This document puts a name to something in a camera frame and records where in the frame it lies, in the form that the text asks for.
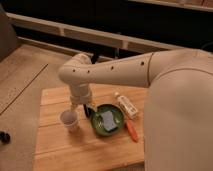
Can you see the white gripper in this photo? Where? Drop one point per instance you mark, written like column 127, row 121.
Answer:
column 78, row 100

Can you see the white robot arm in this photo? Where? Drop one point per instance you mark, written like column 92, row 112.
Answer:
column 178, row 110

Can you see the white paper cup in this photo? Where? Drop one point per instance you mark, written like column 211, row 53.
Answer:
column 70, row 120

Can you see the blue sponge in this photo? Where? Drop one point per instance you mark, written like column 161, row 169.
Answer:
column 108, row 120

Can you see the green bowl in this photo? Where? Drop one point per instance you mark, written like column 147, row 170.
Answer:
column 97, row 121

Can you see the small white bottle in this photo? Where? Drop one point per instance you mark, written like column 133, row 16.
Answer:
column 126, row 105

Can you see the black object on floor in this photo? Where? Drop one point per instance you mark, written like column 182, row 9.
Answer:
column 4, row 137

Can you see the white shelf rail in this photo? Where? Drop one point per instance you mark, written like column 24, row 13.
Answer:
column 89, row 35

